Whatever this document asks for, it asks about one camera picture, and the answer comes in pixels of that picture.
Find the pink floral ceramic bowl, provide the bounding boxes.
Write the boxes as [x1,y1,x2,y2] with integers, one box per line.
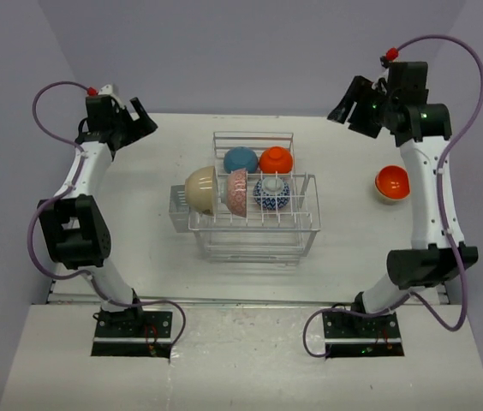
[225,168,247,217]

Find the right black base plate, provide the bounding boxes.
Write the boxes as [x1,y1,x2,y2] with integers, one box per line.
[322,312,404,359]

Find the small orange plastic bowl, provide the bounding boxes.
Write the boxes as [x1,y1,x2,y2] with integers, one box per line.
[259,146,294,174]

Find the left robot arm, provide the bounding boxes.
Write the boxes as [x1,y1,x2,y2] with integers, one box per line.
[38,85,158,337]

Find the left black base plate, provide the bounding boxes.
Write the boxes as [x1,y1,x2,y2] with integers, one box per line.
[91,309,173,359]

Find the clear plastic cutlery holder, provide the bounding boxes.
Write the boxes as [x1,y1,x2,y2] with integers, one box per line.
[169,184,191,234]

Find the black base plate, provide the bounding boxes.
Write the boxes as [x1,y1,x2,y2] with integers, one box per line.
[322,312,404,359]
[91,309,173,359]

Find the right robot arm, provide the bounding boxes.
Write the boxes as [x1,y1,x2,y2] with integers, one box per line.
[327,62,478,337]

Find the large orange ceramic bowl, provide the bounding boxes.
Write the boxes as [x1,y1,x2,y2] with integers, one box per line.
[374,164,410,189]

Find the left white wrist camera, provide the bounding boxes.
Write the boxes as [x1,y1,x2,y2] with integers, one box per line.
[98,83,124,109]

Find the blue plastic bowl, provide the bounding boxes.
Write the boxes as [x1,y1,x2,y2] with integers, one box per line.
[224,146,259,173]

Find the blue white patterned bowl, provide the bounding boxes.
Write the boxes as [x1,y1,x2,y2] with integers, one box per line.
[253,176,290,211]

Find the white wire dish rack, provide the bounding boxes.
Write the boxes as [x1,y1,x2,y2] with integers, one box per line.
[189,131,321,264]

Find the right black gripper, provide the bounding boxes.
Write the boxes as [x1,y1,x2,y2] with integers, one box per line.
[331,75,400,139]

